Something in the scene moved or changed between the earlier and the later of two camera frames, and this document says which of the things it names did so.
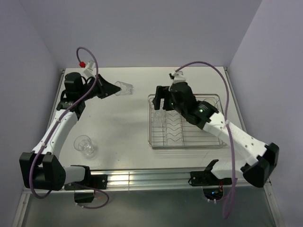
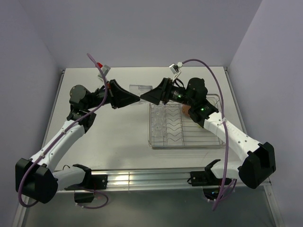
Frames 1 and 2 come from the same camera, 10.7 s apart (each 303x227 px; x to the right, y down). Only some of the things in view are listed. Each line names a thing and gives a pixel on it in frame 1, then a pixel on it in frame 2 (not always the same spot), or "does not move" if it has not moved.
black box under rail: (84, 196) does not move
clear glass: (83, 144) → (142, 101)
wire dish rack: (168, 129) does not move
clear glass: (126, 89) → (158, 127)
